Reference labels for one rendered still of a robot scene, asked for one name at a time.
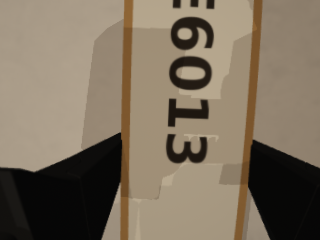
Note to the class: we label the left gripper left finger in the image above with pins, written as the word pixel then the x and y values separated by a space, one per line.
pixel 75 204

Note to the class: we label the tan cardboard pack with blue bands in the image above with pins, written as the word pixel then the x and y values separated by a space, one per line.
pixel 189 87

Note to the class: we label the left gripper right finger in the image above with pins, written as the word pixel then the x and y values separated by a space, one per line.
pixel 286 192

